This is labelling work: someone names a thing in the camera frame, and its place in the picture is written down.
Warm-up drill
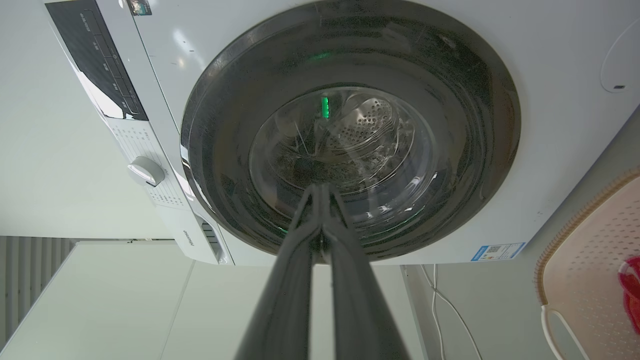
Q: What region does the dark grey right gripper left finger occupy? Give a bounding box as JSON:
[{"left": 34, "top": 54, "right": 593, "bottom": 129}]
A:
[{"left": 234, "top": 183, "right": 322, "bottom": 360}]

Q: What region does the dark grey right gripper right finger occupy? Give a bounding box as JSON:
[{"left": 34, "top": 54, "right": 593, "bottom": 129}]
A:
[{"left": 320, "top": 183, "right": 411, "bottom": 360}]

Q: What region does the beige perforated laundry basket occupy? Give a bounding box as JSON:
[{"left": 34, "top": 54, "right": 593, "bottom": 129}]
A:
[{"left": 534, "top": 169, "right": 640, "bottom": 360}]

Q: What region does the blue energy label sticker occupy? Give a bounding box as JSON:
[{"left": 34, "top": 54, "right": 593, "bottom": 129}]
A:
[{"left": 470, "top": 242, "right": 527, "bottom": 263}]

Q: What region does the white cabinet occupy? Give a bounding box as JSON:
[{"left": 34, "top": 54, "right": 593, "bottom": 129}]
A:
[{"left": 0, "top": 241, "right": 431, "bottom": 360}]

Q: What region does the round dark washing machine door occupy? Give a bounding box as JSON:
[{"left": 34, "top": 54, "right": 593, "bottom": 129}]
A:
[{"left": 180, "top": 0, "right": 522, "bottom": 263}]

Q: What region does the white washing machine dial knob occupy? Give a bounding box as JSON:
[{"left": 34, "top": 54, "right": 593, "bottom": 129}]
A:
[{"left": 127, "top": 156, "right": 166, "bottom": 188}]

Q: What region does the white ribbed radiator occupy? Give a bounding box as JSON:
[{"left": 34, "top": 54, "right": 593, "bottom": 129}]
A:
[{"left": 0, "top": 236, "right": 76, "bottom": 346}]

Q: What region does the red garment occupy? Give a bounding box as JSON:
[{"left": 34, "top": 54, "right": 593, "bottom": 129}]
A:
[{"left": 618, "top": 256, "right": 640, "bottom": 336}]

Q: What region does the white front-load washing machine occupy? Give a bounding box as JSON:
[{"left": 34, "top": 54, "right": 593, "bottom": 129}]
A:
[{"left": 44, "top": 0, "right": 640, "bottom": 267}]

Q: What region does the white power cable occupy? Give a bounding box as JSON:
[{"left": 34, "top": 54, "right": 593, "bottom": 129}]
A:
[{"left": 420, "top": 264, "right": 484, "bottom": 360}]

